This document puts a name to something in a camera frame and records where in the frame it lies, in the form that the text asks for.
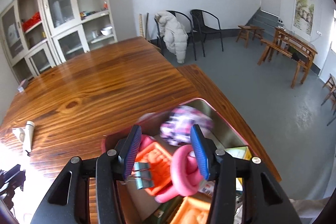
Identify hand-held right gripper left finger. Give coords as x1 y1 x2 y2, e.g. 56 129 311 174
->
30 124 143 224

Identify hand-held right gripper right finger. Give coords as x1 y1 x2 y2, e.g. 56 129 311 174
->
190 124 303 224

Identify pink foam twist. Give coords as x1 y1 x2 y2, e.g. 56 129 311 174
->
155 145 208 204

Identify orange grid cube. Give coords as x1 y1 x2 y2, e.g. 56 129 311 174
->
135 135 175 197

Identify green binder clip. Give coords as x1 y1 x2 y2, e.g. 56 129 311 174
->
123 161 155 190

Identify leopard print plush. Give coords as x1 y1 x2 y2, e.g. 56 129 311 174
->
160 105 214 146

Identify pink cardboard box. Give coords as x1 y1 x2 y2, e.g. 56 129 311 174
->
101 98 279 224

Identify yellow-green carton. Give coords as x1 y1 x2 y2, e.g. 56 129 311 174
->
225 147 253 191

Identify orange embossed animal cube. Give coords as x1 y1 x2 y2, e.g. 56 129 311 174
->
169 196 214 224

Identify dark green tube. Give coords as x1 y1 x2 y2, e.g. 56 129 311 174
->
143 198 184 224

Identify plastic bag with white roll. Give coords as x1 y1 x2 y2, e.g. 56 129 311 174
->
12 127 27 143

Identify white squeeze tube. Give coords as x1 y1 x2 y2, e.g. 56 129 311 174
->
23 121 35 153

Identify black chair with jacket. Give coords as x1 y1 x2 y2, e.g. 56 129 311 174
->
154 10 197 62

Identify beige puffer jacket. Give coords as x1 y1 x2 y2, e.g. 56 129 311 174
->
154 11 189 64

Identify light cloth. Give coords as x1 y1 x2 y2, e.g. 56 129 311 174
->
289 197 332 224

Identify beaded wooden stick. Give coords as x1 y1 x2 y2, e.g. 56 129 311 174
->
138 13 145 39

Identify wooden side bench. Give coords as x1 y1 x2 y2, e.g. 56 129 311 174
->
257 38 302 67

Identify black metal chair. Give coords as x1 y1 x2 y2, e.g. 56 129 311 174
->
189 9 224 58

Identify small wooden stool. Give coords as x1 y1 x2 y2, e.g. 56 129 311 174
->
236 25 254 48
249 26 265 45

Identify grey stairs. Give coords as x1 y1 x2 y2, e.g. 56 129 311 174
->
245 7 280 37

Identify white printed box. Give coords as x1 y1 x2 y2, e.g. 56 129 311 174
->
7 23 20 42

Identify wooden chair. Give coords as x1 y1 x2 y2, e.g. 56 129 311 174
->
322 73 336 126

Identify wooden side table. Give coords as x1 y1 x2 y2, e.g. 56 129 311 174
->
273 27 318 88

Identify grey cabinet with red goods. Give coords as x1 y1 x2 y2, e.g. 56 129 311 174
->
0 0 57 84

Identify red packaged goods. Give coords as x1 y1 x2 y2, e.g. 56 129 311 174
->
21 11 42 31

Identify wall scroll painting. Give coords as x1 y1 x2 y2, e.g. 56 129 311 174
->
293 0 315 36

